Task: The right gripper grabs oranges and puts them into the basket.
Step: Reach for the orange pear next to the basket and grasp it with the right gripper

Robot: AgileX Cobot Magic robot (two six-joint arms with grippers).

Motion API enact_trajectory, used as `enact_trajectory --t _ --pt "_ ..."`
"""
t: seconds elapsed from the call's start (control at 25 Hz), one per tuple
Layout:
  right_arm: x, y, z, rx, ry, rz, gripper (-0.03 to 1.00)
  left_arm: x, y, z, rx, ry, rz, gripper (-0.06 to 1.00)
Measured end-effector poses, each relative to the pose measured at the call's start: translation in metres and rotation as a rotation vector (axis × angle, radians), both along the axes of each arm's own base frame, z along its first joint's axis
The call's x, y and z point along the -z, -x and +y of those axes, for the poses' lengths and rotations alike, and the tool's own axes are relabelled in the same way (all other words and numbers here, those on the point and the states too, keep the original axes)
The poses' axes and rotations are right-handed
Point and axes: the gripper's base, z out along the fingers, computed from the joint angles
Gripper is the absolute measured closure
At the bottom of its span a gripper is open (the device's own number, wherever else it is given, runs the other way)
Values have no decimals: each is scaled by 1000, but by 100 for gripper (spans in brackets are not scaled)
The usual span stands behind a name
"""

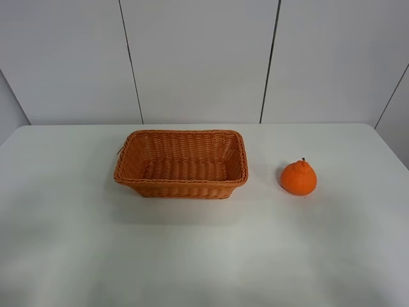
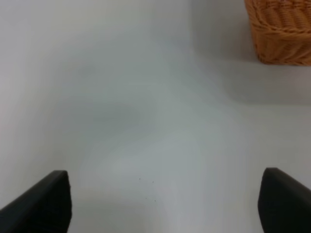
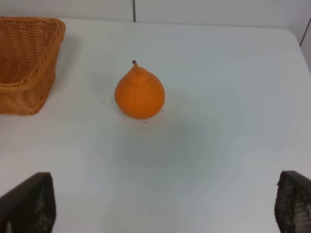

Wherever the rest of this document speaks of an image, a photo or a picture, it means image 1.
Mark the orange with knobbed top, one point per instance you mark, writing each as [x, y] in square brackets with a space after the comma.
[298, 178]

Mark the orange wicker basket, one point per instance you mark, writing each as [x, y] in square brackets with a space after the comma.
[198, 164]

